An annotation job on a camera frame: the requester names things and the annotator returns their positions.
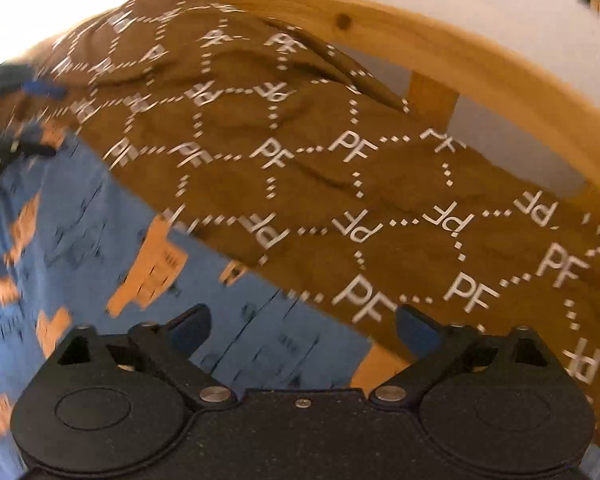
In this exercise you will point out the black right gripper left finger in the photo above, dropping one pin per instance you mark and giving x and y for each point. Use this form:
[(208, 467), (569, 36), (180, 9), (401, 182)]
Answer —
[(165, 350)]

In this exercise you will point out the wooden bed frame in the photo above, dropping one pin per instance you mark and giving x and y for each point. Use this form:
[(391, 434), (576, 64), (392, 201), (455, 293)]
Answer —
[(558, 116)]

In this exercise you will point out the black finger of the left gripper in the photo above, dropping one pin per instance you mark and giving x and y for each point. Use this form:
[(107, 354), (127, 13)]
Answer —
[(13, 78)]

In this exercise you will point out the blue patterned pyjama pants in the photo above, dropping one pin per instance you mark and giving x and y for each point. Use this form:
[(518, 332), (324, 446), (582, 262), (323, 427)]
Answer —
[(76, 249)]

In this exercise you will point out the brown PF patterned blanket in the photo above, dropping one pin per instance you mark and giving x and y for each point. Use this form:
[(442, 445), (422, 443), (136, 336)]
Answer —
[(281, 152)]

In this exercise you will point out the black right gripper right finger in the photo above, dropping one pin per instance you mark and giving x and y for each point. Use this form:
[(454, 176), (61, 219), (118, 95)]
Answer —
[(437, 348)]

